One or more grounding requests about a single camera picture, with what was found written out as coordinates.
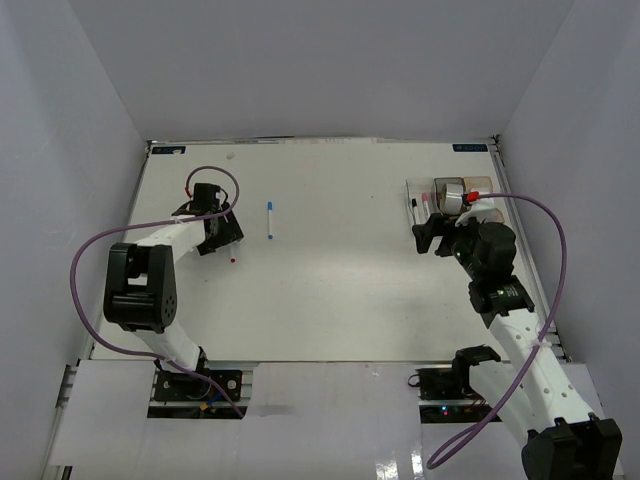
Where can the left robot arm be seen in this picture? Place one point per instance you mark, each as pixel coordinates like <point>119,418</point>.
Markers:
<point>141,289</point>

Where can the amber bin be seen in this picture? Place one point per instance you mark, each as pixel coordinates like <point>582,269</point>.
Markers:
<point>482,210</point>

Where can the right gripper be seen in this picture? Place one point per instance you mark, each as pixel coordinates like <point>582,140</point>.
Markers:
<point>441,226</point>

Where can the dark grey bin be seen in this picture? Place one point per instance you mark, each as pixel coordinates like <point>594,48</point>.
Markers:
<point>440,182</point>

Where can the blue marker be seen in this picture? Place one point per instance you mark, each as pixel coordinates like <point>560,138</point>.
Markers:
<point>270,234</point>

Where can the clear bin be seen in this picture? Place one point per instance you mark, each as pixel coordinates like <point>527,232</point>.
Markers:
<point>420,199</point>

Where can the large tape roll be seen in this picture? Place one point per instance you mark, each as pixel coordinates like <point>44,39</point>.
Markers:
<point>451,199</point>

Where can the black marker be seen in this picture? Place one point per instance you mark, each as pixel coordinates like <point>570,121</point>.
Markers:
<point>415,212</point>

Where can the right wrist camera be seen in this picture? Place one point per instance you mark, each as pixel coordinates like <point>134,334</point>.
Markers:
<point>479,209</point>

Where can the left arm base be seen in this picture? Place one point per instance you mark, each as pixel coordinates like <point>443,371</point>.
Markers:
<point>180,396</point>

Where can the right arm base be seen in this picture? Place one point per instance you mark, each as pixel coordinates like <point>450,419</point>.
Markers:
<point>441,401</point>

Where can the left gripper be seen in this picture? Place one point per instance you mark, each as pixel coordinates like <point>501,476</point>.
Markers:
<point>231,232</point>

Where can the pink marker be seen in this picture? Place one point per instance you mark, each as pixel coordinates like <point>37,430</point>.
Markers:
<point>425,205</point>

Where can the paper clip jar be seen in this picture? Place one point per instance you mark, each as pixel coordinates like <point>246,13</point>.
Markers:
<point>495,215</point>
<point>482,184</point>

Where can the right blue label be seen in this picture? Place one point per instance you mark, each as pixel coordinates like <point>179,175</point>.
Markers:
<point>469,147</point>

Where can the blue label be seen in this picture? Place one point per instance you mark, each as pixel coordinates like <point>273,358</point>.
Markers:
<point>168,150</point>
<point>469,147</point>

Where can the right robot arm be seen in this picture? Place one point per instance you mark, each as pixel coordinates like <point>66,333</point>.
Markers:
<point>560,435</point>

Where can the left blue label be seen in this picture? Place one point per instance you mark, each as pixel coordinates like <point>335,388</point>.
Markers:
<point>168,150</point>

